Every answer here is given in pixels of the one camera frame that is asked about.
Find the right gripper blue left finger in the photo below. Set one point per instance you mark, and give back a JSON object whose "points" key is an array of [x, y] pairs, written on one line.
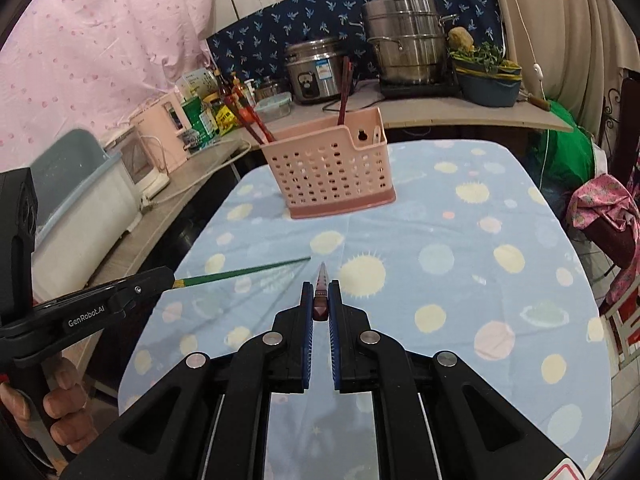
{"points": [[306, 304]]}

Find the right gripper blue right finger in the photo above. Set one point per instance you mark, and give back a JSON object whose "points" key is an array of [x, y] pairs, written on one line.
{"points": [[334, 301]]}

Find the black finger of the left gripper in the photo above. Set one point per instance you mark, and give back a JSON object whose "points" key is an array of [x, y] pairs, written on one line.
{"points": [[130, 291]]}

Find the dark red chopstick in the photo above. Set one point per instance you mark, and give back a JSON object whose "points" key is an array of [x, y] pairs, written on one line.
{"points": [[346, 88], [320, 309]]}

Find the green chopstick gold band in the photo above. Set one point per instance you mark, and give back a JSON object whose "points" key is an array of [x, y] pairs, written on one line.
{"points": [[221, 276]]}

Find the maroon chopstick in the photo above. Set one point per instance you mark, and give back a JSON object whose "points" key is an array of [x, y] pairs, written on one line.
{"points": [[235, 111]]}

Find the person's left hand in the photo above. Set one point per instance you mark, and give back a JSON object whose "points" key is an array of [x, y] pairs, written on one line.
{"points": [[66, 404]]}

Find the white storage bin blue lid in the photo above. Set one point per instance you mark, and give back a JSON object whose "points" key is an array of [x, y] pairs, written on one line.
{"points": [[86, 202]]}

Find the pink perforated utensil basket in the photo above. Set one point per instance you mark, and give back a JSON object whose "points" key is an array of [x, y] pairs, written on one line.
{"points": [[324, 168]]}

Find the blue patterned tablecloth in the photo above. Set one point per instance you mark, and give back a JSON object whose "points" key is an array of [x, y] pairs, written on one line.
{"points": [[469, 258]]}

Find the green canister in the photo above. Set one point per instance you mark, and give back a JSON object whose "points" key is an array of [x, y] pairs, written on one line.
{"points": [[200, 118]]}

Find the yellow snack packet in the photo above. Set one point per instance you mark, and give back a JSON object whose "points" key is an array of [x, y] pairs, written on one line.
{"points": [[225, 120]]}

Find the clear food container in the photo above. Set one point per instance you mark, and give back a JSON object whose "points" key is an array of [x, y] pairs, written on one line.
{"points": [[274, 107]]}

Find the white carton box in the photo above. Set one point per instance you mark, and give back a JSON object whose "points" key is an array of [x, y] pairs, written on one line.
{"points": [[200, 82]]}

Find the steel rice cooker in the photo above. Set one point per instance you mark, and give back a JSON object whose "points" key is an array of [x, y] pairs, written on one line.
{"points": [[315, 69]]}

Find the pink floral sheet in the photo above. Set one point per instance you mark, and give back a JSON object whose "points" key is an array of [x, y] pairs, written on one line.
{"points": [[91, 64]]}

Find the blue bowl with vegetables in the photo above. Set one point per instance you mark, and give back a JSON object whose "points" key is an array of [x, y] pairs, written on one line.
{"points": [[485, 76]]}

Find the navy patterned cloth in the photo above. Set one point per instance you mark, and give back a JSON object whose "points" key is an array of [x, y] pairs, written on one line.
{"points": [[253, 47]]}

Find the green plastic bag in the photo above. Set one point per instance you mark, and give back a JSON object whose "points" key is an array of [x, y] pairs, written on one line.
{"points": [[561, 158]]}

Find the steel steamer pot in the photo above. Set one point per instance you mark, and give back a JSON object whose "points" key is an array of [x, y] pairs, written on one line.
{"points": [[408, 38]]}

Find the pink floral bag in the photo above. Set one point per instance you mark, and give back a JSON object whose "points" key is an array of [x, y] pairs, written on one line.
{"points": [[605, 212]]}

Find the beige hanging curtain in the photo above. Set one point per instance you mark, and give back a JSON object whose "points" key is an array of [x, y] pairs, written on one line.
{"points": [[571, 51]]}

